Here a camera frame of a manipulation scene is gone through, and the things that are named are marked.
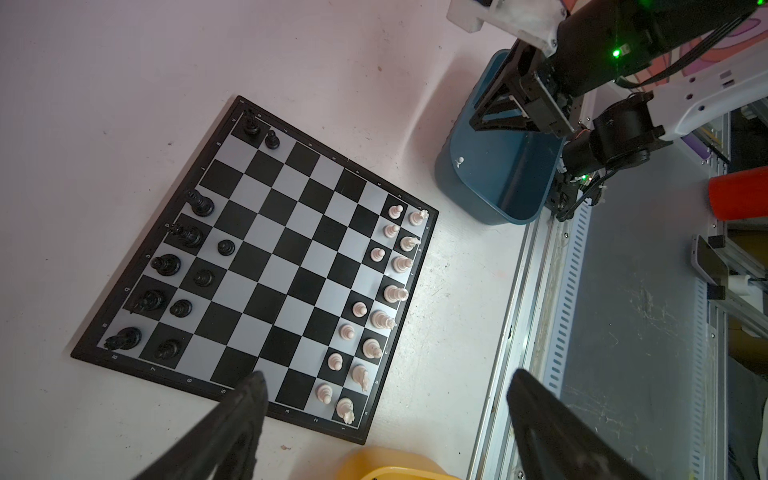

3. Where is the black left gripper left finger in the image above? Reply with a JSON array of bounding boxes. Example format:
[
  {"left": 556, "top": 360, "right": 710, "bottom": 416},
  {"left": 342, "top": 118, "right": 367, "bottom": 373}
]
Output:
[{"left": 137, "top": 371, "right": 268, "bottom": 479}]

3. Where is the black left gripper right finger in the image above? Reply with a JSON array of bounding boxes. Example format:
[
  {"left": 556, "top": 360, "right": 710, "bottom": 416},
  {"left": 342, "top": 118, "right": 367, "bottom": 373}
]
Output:
[{"left": 506, "top": 369, "right": 645, "bottom": 479}]

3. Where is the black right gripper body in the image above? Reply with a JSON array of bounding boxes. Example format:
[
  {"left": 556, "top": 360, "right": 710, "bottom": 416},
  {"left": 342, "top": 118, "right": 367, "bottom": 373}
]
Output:
[{"left": 469, "top": 40, "right": 577, "bottom": 138}]

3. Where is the white knight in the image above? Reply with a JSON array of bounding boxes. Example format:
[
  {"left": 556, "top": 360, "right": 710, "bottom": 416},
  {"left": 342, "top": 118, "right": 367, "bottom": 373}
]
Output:
[{"left": 400, "top": 236, "right": 421, "bottom": 252}]

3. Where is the white pawn g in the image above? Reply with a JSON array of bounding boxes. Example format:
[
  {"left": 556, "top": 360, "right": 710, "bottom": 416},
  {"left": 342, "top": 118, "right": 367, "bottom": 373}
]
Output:
[{"left": 383, "top": 224, "right": 400, "bottom": 238}]

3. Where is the white bishop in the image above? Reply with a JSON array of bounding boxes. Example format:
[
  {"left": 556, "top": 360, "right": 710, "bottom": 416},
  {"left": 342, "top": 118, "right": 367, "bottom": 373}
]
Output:
[{"left": 391, "top": 257, "right": 413, "bottom": 273}]

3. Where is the white pawn f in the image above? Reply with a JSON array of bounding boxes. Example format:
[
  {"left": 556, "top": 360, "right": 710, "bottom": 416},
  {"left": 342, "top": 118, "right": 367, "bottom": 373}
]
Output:
[{"left": 370, "top": 248, "right": 386, "bottom": 262}]

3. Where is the white king chess piece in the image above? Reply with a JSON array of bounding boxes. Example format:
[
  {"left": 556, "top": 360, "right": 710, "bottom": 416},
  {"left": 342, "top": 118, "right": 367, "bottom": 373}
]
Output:
[{"left": 383, "top": 285, "right": 409, "bottom": 303}]

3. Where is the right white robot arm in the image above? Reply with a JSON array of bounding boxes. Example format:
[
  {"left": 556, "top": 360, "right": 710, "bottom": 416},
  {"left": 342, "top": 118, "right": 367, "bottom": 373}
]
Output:
[{"left": 469, "top": 1, "right": 764, "bottom": 177}]

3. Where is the black rook chess piece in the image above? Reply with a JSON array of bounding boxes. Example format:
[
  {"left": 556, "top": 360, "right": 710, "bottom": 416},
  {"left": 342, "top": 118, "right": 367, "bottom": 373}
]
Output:
[{"left": 104, "top": 327, "right": 142, "bottom": 351}]

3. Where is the white knight chess piece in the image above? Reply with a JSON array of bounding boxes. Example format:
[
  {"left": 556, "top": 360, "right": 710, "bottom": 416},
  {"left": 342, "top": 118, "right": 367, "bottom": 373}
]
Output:
[{"left": 351, "top": 364, "right": 370, "bottom": 393}]

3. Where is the black knight chess piece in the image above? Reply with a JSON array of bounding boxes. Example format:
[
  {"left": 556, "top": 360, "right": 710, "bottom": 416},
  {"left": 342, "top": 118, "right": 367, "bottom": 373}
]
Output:
[{"left": 128, "top": 289, "right": 167, "bottom": 313}]

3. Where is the white bishop chess piece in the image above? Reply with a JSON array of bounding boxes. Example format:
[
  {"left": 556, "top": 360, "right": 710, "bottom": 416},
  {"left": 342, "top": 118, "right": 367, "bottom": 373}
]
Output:
[{"left": 362, "top": 338, "right": 383, "bottom": 359}]

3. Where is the black bishop chess piece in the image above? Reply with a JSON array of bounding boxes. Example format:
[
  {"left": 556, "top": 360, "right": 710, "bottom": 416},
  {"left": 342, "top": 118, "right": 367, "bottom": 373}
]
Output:
[{"left": 150, "top": 254, "right": 181, "bottom": 276}]

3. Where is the black white chess board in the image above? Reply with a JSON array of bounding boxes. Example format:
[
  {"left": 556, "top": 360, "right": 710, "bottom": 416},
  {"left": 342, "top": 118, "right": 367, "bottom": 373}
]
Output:
[{"left": 72, "top": 97, "right": 438, "bottom": 444}]

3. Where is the white queen chess piece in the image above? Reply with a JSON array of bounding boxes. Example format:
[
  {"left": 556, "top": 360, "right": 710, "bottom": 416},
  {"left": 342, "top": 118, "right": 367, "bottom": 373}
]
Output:
[{"left": 370, "top": 310, "right": 397, "bottom": 330}]

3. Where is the black queen chess piece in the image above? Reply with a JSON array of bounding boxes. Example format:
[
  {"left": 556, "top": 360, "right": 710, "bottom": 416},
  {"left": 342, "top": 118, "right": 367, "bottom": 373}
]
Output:
[{"left": 167, "top": 224, "right": 205, "bottom": 249}]

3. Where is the black king chess piece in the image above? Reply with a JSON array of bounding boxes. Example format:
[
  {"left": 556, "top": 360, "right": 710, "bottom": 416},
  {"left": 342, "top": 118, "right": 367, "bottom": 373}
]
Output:
[{"left": 184, "top": 189, "right": 215, "bottom": 217}]

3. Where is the teal plastic tray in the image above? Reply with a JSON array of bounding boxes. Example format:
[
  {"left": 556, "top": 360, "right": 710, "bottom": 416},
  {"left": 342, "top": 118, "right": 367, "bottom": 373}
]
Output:
[{"left": 435, "top": 49, "right": 565, "bottom": 225}]

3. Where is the black pawn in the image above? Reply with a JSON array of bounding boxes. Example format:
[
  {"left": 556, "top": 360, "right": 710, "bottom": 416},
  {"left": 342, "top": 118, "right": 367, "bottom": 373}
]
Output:
[
  {"left": 193, "top": 269, "right": 215, "bottom": 288},
  {"left": 169, "top": 299, "right": 193, "bottom": 318},
  {"left": 264, "top": 130, "right": 280, "bottom": 150},
  {"left": 154, "top": 339, "right": 181, "bottom": 361},
  {"left": 217, "top": 239, "right": 236, "bottom": 257}
]

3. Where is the white pawn a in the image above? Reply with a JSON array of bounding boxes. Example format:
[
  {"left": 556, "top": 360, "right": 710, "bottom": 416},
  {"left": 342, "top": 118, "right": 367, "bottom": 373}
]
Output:
[{"left": 316, "top": 384, "right": 333, "bottom": 405}]

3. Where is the white rook left corner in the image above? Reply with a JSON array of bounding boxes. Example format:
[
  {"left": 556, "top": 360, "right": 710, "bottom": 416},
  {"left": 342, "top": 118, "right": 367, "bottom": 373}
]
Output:
[{"left": 336, "top": 397, "right": 355, "bottom": 425}]

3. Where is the white rook corner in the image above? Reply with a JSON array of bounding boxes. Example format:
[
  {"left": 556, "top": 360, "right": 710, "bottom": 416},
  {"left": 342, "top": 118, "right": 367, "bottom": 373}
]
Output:
[
  {"left": 409, "top": 210, "right": 429, "bottom": 226},
  {"left": 336, "top": 397, "right": 355, "bottom": 425}
]

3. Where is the white pawn b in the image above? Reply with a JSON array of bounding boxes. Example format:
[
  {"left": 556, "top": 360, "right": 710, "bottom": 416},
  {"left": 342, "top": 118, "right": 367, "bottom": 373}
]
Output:
[{"left": 327, "top": 353, "right": 344, "bottom": 371}]

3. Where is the yellow plastic tray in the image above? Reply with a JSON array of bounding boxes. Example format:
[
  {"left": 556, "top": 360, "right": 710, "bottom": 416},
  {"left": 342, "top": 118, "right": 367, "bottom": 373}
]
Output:
[{"left": 334, "top": 446, "right": 455, "bottom": 480}]

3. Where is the white pawn c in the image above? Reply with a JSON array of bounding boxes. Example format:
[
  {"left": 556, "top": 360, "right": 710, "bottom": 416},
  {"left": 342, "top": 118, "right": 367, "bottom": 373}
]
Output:
[{"left": 339, "top": 324, "right": 356, "bottom": 341}]

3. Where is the white rook right corner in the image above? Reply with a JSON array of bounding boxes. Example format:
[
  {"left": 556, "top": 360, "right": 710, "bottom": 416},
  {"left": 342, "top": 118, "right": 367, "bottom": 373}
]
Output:
[{"left": 409, "top": 210, "right": 429, "bottom": 226}]

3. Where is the white pawn right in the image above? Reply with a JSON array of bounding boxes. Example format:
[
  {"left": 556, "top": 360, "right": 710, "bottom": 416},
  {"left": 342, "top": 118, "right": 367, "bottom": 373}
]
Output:
[{"left": 388, "top": 205, "right": 404, "bottom": 220}]

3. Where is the white pawn d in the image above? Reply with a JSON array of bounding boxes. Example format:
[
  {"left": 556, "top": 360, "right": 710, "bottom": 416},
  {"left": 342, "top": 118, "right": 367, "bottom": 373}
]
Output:
[{"left": 351, "top": 302, "right": 368, "bottom": 318}]

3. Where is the red cylinder object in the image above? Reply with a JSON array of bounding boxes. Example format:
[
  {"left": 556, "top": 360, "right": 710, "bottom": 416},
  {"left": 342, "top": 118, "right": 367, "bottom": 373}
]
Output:
[{"left": 708, "top": 166, "right": 768, "bottom": 221}]

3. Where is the black pawn far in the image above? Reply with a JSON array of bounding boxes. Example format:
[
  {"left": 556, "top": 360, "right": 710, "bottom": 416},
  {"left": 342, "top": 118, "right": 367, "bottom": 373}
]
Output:
[{"left": 264, "top": 130, "right": 280, "bottom": 150}]

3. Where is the black rook far corner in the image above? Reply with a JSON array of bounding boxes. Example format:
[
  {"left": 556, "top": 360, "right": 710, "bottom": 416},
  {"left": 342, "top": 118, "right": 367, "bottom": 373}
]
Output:
[{"left": 243, "top": 116, "right": 261, "bottom": 136}]

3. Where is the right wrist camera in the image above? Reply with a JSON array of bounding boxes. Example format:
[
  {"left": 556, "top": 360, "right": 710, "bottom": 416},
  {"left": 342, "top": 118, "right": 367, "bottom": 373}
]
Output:
[{"left": 447, "top": 0, "right": 567, "bottom": 57}]

